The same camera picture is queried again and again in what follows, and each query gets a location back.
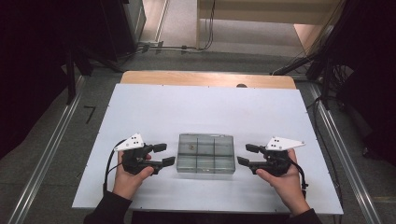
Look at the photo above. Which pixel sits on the white table board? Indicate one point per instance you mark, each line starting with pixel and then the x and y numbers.
pixel 186 109

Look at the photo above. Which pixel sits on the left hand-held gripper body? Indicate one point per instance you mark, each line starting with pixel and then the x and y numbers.
pixel 132 143

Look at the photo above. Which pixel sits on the dark curtain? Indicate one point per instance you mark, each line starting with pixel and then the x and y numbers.
pixel 28 62
pixel 376 77

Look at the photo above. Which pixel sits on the wooden table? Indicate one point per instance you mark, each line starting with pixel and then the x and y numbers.
pixel 202 79

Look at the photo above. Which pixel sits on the clear plastic compartment box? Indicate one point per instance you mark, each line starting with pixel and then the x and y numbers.
pixel 214 155

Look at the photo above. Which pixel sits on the black metal stand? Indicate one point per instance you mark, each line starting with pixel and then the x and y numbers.
pixel 71 77

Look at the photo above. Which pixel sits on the person's left hand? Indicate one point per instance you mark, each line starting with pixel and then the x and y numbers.
pixel 126 185

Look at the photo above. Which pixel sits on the dark grey cabinet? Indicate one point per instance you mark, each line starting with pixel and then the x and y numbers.
pixel 124 28

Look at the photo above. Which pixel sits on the light wooden shelf unit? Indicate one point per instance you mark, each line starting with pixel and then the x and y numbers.
pixel 264 12

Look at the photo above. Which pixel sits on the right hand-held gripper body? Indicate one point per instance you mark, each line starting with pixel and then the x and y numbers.
pixel 281 143

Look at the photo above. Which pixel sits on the floor power strip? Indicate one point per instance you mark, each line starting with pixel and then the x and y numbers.
pixel 152 45

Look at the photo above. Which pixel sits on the person's right hand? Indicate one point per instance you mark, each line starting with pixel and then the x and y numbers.
pixel 288 189

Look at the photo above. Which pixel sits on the metal floor rail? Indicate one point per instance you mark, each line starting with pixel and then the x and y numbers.
pixel 348 149
pixel 46 155

